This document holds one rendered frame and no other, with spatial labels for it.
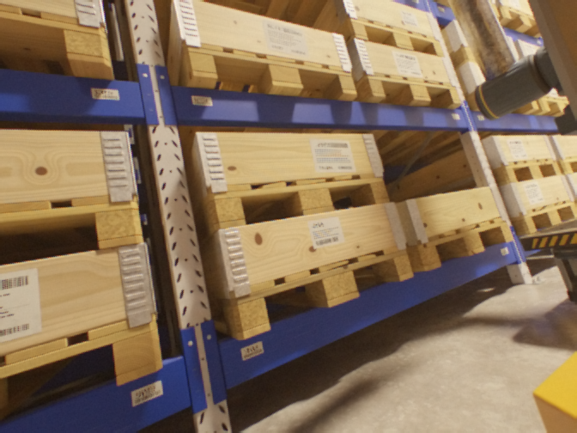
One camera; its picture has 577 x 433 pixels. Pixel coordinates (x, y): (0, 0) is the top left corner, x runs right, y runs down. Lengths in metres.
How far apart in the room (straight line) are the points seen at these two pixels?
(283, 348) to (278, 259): 0.30
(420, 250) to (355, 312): 0.44
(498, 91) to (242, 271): 1.42
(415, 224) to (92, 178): 1.25
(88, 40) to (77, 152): 0.36
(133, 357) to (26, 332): 0.23
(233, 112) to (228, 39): 0.29
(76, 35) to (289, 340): 1.16
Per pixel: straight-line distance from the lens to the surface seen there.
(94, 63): 1.14
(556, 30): 0.74
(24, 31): 1.24
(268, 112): 1.25
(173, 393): 1.00
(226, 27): 1.36
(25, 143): 1.02
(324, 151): 1.20
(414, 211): 1.44
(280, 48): 1.41
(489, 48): 1.78
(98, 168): 0.97
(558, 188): 2.88
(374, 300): 1.27
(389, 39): 2.04
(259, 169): 1.03
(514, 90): 1.71
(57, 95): 1.16
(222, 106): 1.19
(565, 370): 0.38
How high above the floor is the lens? 0.47
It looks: 9 degrees up
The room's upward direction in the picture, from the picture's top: 14 degrees counter-clockwise
